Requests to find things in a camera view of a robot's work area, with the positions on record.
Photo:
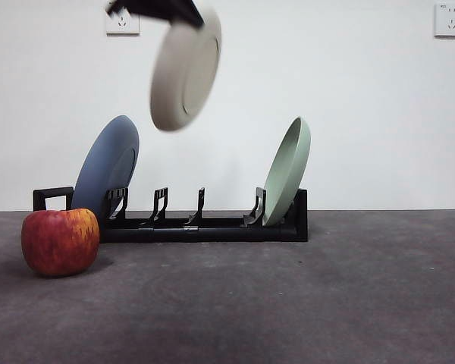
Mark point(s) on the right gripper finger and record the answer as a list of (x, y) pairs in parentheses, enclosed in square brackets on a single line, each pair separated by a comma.
[(159, 8)]

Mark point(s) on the cream yellow plate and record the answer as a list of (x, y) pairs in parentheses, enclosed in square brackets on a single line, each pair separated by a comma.
[(186, 76)]

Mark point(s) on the red yellow apple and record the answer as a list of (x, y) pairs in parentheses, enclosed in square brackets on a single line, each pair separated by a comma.
[(60, 242)]

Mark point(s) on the blue plate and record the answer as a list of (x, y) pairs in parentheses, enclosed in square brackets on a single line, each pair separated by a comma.
[(106, 163)]

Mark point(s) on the green plate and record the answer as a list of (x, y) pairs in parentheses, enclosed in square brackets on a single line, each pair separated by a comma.
[(288, 170)]

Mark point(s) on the black plate rack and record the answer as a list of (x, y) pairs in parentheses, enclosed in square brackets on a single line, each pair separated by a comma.
[(220, 232)]

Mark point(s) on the white wall socket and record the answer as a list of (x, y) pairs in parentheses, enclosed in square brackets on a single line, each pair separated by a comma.
[(450, 21), (123, 26)]

